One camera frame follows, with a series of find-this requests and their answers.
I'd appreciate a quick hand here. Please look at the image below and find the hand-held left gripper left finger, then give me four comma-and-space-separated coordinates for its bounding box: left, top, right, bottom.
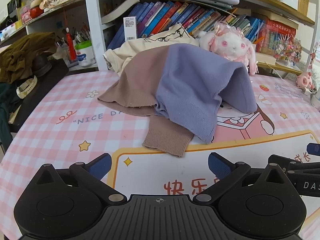
34, 153, 127, 204

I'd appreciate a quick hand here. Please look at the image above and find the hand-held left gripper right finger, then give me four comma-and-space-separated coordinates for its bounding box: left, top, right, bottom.
192, 152, 288, 203

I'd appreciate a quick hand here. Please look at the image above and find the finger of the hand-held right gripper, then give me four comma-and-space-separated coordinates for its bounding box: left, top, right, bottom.
268, 154, 320, 178
307, 143, 320, 157

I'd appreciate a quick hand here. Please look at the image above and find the purple and brown sweater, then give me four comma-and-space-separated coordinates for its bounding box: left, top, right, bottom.
97, 43, 258, 158

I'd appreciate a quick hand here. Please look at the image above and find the small pink pig plush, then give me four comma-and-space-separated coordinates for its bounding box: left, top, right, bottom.
296, 71, 316, 90

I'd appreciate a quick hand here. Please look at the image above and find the pink flower ornament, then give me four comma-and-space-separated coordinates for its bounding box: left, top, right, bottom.
274, 34, 303, 62

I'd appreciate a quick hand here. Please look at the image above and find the cream wristwatch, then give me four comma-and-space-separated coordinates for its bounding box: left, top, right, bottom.
16, 75, 38, 98

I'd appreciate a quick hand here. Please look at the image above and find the dark green cloth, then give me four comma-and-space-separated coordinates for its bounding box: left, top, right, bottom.
0, 81, 23, 150

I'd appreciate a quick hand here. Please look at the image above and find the white green pen container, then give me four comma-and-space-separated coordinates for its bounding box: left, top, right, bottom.
74, 40, 96, 67

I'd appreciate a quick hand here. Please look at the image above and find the dark brown hat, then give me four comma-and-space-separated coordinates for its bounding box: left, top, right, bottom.
32, 55, 52, 77

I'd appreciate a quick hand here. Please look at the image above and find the cream garment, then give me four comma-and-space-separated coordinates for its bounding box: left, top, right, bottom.
103, 23, 200, 77

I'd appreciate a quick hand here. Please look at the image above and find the white pink plush rabbit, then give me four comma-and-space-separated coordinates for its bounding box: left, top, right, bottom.
199, 22, 259, 75

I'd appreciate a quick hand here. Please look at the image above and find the red tassel ornament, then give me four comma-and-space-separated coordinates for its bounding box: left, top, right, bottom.
62, 7, 77, 62

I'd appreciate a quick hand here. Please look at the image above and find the bunch of pens and brushes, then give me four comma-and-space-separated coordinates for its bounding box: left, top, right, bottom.
56, 25, 91, 47

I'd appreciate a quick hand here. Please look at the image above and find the olive brown garment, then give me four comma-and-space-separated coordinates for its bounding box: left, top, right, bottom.
0, 32, 57, 82

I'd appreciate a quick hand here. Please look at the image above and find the white barcode box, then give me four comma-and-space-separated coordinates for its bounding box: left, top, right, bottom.
123, 16, 137, 41

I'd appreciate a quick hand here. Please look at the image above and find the white bookshelf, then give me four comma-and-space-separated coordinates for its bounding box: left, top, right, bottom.
0, 0, 320, 77

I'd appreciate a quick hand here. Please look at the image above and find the thick open paperback book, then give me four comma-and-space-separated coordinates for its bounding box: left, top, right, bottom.
101, 0, 140, 25

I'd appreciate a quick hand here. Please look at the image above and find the row of colourful books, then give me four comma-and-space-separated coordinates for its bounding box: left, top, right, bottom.
107, 1, 297, 55

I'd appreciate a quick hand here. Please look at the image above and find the red round toy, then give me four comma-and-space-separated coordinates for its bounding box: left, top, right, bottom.
30, 6, 45, 19

